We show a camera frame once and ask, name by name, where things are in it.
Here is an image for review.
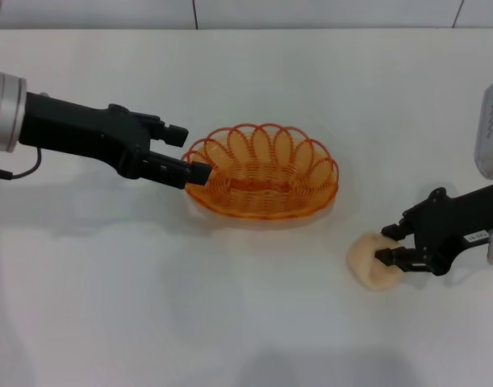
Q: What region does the orange woven plastic basket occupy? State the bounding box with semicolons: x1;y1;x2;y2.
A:
180;121;340;221

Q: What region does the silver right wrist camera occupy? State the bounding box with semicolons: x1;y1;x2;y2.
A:
474;74;493;178

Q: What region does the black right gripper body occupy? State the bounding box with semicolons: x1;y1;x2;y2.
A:
403;183;493;277

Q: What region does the beige bread bun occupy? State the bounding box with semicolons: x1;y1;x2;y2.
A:
345;231;401;293

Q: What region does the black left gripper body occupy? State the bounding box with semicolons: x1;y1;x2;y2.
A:
19;92;152;178

